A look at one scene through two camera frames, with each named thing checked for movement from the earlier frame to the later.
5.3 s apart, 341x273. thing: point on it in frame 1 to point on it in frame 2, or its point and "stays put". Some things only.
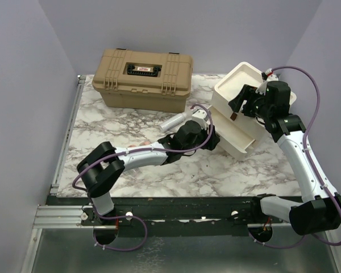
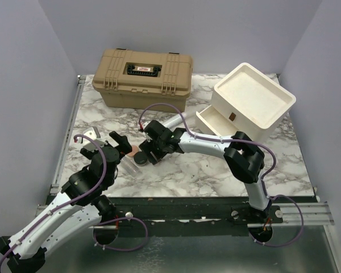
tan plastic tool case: [156, 81] stays put
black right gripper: [247, 92] to [147, 147]
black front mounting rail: [171, 216] stays put
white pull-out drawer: [234, 140] stays put
